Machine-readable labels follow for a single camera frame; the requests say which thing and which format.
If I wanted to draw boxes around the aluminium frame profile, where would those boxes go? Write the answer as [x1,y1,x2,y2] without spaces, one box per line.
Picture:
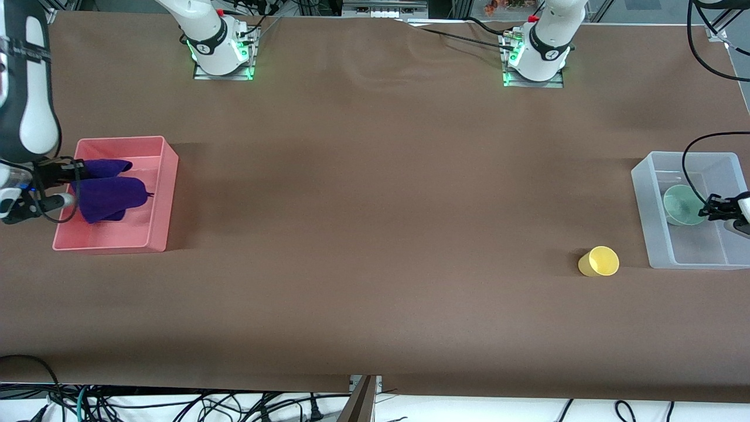
[41,0,80,24]

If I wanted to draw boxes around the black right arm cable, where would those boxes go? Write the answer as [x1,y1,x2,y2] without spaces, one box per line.
[26,155,80,224]

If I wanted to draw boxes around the black base cable bundle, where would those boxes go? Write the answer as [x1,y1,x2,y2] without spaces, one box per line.
[226,0,282,42]

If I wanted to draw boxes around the thin black table cable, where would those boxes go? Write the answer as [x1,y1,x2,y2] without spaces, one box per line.
[466,16,517,37]

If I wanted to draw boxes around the pink plastic bin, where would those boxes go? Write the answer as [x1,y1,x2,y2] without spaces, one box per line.
[52,136,179,254]

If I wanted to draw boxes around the black looped floor cable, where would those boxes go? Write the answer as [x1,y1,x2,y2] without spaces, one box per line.
[0,354,62,411]

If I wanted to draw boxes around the purple cloth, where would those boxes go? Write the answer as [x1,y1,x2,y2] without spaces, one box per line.
[73,158,148,224]

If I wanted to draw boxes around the brown table cover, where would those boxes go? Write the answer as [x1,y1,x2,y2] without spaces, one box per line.
[0,11,750,405]

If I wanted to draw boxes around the grey power strip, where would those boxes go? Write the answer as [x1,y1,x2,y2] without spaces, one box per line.
[343,0,428,18]

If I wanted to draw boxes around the clear plastic bin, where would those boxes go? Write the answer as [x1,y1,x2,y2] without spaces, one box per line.
[631,152,750,270]

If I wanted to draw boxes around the metal table frame bracket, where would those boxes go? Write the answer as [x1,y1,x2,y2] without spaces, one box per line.
[337,375,384,422]

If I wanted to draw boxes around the pale green bowl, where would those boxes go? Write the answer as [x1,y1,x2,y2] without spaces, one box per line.
[663,185,707,226]

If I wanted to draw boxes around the yellow cup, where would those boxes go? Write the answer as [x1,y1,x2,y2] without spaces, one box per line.
[578,246,620,277]

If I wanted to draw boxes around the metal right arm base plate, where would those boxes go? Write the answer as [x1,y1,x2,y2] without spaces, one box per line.
[193,26,258,81]

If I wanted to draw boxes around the orange background item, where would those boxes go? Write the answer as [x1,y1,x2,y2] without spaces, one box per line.
[485,0,540,15]

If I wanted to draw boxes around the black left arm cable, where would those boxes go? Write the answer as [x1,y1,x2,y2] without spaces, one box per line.
[683,0,750,206]

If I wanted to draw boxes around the thick black table cable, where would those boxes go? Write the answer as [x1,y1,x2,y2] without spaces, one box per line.
[417,26,519,52]

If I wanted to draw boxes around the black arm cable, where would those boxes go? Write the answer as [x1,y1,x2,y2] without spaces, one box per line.
[26,155,80,224]
[683,0,750,206]

